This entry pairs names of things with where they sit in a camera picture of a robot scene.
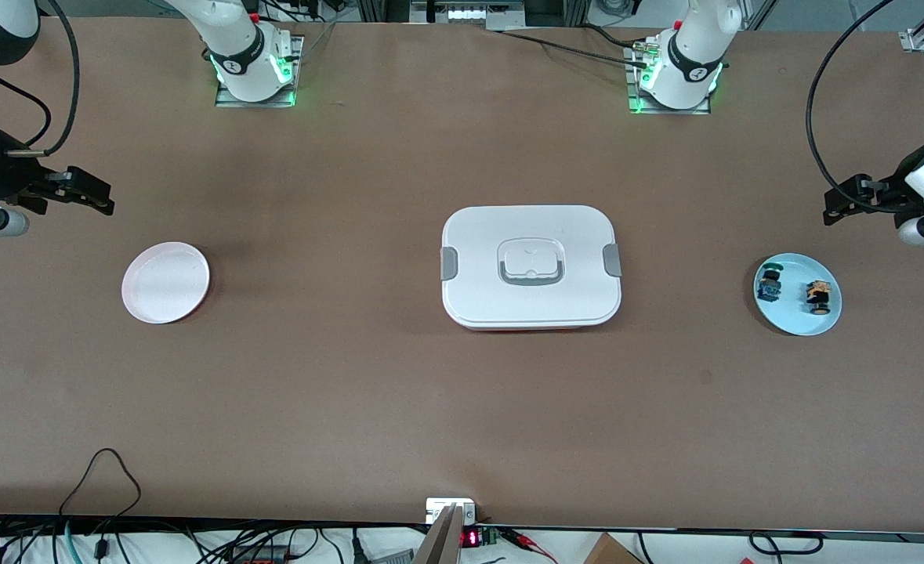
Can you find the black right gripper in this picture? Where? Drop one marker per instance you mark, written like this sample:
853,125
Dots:
5,177

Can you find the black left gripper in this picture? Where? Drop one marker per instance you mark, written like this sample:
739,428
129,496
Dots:
889,197

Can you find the orange and black switch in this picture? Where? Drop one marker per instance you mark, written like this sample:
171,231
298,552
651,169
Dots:
820,296

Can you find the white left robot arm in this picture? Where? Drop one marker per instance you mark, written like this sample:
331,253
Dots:
689,63

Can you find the white lidded box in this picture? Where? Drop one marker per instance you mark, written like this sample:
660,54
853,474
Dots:
532,235

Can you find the brown cardboard box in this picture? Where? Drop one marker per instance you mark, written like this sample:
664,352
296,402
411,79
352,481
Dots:
610,552

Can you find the pink round plate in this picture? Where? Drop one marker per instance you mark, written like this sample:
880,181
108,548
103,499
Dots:
165,283

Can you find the light blue round plate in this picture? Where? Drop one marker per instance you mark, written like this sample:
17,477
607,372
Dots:
795,313

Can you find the white table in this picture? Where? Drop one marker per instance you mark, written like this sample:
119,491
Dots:
704,553

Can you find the white power strip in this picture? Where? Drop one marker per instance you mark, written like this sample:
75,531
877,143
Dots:
477,14

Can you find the red clip leads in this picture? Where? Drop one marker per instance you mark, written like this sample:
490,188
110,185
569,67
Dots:
528,542

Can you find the red digit display module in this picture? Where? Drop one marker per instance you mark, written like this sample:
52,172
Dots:
471,539

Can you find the blue switch with green button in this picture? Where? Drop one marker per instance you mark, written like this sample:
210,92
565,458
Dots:
770,288

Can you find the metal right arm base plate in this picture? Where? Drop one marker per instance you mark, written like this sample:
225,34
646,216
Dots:
293,94

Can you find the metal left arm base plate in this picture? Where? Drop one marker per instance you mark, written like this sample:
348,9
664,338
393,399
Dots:
635,108

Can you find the white metal bracket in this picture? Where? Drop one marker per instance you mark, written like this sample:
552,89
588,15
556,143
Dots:
438,507

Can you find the tan camera stand beam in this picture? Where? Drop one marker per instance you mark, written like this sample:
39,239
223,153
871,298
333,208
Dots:
442,544

